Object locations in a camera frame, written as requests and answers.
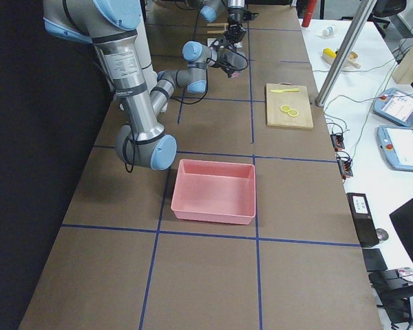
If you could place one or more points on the aluminium frame post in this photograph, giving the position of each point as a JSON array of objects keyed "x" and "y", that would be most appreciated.
[{"x": 356, "y": 25}]

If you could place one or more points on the wooden cutting board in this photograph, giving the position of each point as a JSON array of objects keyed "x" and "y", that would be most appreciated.
[{"x": 299, "y": 101}]

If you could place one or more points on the wooden chopsticks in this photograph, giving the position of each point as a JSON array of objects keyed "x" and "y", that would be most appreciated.
[{"x": 216, "y": 28}]

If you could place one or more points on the small circuit board far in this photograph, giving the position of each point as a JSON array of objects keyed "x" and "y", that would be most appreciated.
[{"x": 337, "y": 141}]

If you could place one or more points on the yellow plastic knife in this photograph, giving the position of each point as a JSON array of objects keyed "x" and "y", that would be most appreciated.
[{"x": 281, "y": 91}]

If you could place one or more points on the small circuit board near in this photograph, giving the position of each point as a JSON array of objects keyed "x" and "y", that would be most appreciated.
[{"x": 345, "y": 167}]

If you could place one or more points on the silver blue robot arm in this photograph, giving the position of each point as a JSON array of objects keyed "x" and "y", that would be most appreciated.
[
  {"x": 117, "y": 32},
  {"x": 193, "y": 78}
]

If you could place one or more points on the black box device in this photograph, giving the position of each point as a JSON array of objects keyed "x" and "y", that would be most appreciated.
[{"x": 362, "y": 219}]

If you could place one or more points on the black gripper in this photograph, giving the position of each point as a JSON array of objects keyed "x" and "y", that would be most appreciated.
[{"x": 235, "y": 16}]

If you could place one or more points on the yellow toy corn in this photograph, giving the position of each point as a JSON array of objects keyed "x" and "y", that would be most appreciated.
[{"x": 329, "y": 55}]

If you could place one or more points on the lemon slice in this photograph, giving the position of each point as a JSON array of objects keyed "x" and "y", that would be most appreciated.
[
  {"x": 285, "y": 108},
  {"x": 293, "y": 113}
]

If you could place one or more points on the teach pendant near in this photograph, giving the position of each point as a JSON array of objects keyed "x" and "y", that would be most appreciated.
[{"x": 396, "y": 144}]

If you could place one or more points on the teach pendant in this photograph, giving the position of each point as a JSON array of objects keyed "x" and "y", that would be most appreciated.
[
  {"x": 396, "y": 144},
  {"x": 396, "y": 106}
]

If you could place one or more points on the lemon slice near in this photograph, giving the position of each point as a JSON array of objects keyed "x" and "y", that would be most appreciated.
[{"x": 293, "y": 113}]

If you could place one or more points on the small circuit board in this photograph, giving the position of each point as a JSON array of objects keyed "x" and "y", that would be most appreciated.
[
  {"x": 337, "y": 141},
  {"x": 345, "y": 167}
]

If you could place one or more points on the pink plastic bin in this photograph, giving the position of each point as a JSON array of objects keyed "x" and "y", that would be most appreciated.
[{"x": 219, "y": 192}]

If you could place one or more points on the lemon slice far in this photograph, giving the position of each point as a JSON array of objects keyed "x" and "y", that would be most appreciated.
[{"x": 285, "y": 108}]

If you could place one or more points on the white blue tube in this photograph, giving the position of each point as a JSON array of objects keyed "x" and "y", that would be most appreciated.
[{"x": 329, "y": 31}]

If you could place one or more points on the teach pendant far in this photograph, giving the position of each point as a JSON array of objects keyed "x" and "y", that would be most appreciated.
[{"x": 396, "y": 106}]

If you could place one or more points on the red bottle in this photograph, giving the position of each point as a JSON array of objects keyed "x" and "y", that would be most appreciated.
[{"x": 310, "y": 8}]

